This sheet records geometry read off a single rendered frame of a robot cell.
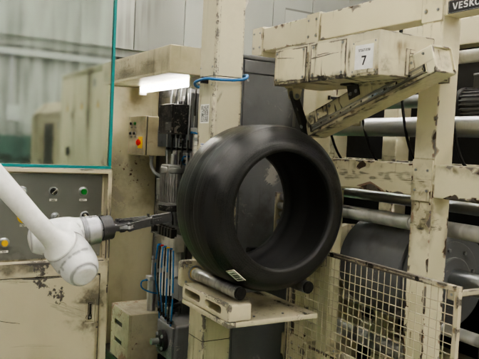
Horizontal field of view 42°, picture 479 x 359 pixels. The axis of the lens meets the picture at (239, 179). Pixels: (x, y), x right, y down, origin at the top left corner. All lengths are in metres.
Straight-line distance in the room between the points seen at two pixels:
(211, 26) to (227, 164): 0.68
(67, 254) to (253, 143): 0.70
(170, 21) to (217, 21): 9.80
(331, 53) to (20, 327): 1.56
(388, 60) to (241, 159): 0.57
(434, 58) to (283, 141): 0.54
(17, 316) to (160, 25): 9.94
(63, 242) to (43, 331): 0.94
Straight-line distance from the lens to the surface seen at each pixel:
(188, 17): 12.42
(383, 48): 2.09
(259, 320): 2.18
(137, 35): 11.95
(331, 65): 2.24
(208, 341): 2.54
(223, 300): 2.16
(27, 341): 2.64
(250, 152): 2.03
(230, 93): 2.45
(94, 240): 1.93
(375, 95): 2.25
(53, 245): 1.74
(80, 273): 1.73
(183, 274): 2.39
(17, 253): 2.60
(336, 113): 2.40
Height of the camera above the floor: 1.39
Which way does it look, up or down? 3 degrees down
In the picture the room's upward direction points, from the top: 3 degrees clockwise
